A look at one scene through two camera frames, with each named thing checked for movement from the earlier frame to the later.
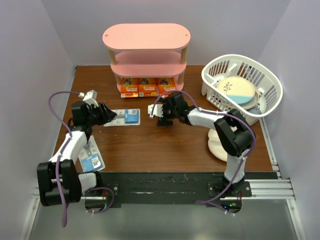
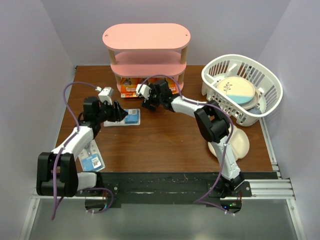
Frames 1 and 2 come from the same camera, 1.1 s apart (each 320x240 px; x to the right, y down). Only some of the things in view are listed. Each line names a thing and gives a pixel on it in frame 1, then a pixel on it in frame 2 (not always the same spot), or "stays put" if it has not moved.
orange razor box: x=129 y=87 stays put
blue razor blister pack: x=125 y=117 stays put
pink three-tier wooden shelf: x=147 y=50 stays put
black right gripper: x=165 y=120 to x=146 y=103
